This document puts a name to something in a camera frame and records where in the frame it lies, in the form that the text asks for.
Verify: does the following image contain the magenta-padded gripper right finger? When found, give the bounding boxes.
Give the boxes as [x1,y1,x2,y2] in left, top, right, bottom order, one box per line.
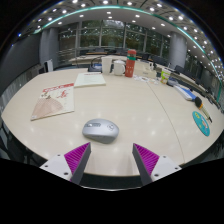
[131,143,183,186]

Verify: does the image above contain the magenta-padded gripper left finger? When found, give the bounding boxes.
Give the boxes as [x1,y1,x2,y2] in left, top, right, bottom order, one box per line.
[39,142,92,185]

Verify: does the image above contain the silver computer mouse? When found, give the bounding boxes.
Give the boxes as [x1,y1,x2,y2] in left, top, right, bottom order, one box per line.
[82,118,120,145]

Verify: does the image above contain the round teal cartoon mouse pad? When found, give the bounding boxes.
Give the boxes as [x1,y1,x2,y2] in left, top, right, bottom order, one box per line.
[191,110,211,137]

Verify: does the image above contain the red booklet with fan print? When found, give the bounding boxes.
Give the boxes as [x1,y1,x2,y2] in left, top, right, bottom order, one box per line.
[30,82,76,121]

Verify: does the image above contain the blue and white book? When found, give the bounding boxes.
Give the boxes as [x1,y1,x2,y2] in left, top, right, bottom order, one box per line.
[173,84,198,102]

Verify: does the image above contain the cream paper booklet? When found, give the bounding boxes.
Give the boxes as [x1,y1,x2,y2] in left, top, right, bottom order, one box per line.
[73,71,107,89]

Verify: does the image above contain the colourful leaflets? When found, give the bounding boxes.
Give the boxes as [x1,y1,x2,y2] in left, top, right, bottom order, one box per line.
[133,74,160,85]

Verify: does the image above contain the green and white paper cup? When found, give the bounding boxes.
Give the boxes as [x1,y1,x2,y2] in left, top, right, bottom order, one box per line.
[160,67,172,84]

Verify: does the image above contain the black desk console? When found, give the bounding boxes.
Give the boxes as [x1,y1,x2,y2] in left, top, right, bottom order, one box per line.
[87,63,103,73]

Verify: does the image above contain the white mug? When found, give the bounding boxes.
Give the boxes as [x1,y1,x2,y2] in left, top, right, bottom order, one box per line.
[112,59,127,77]

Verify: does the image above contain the red bottle with green band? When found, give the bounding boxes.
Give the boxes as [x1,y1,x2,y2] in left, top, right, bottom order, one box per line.
[125,49,138,78]

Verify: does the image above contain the dark office chairs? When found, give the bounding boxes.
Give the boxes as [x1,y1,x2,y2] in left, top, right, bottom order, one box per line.
[79,46,214,94]

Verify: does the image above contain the ceiling lights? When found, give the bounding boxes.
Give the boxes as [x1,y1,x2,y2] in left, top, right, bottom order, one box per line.
[18,0,224,76]

